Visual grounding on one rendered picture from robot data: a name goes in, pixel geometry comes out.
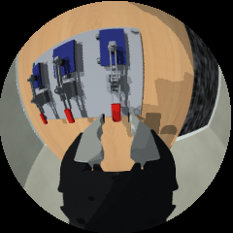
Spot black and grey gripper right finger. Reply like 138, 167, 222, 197
128, 113, 179, 191

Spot grey flat plate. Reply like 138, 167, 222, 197
33, 27, 144, 119

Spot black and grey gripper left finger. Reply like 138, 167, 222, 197
57, 114, 105, 193

